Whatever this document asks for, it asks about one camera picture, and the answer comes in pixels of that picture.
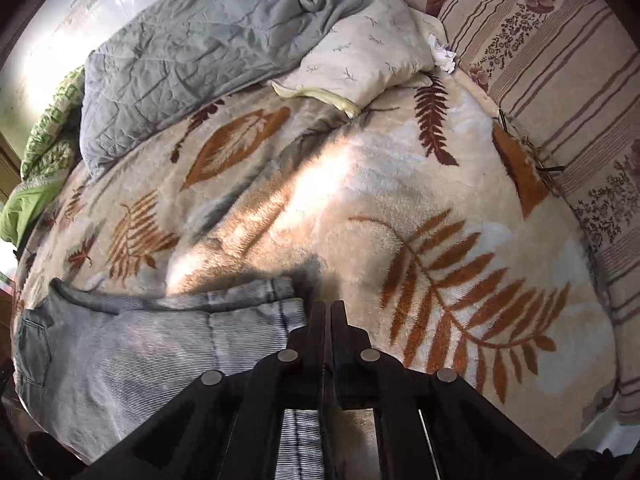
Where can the dark thin clip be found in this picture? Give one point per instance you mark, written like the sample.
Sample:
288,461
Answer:
550,167

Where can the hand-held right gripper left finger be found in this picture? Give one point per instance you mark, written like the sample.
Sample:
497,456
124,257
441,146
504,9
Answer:
316,340

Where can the white leaf print pillow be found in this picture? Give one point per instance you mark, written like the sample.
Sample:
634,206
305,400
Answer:
360,55

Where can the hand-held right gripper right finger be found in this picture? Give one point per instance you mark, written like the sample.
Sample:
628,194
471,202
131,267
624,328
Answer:
340,340

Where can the grey quilted pillow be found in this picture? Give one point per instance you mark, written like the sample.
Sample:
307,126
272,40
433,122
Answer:
200,50

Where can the striped floral cushion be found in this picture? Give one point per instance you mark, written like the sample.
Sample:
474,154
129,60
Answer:
550,60

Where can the grey denim pants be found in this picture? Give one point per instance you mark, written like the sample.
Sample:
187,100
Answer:
125,350

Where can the crumpled white tissue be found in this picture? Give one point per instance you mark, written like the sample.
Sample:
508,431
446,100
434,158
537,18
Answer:
444,55

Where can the green quilt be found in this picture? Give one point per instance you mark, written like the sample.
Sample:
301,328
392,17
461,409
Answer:
45,130

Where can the leaf print fleece blanket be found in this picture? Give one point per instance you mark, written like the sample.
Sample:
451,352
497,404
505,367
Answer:
350,210

